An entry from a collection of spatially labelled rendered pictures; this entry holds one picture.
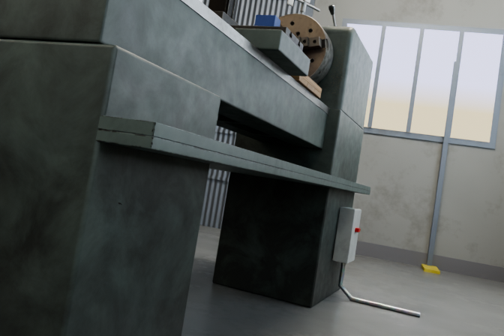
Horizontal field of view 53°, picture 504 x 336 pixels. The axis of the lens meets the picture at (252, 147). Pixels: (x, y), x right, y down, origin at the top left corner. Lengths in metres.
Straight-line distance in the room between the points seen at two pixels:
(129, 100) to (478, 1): 4.34
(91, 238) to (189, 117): 0.34
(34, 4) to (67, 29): 0.10
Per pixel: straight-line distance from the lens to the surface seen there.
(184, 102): 1.04
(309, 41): 2.14
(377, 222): 4.60
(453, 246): 4.65
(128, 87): 0.88
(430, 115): 4.66
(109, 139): 0.82
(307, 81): 1.85
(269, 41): 1.44
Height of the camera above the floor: 0.50
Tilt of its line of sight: 4 degrees up
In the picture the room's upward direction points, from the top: 9 degrees clockwise
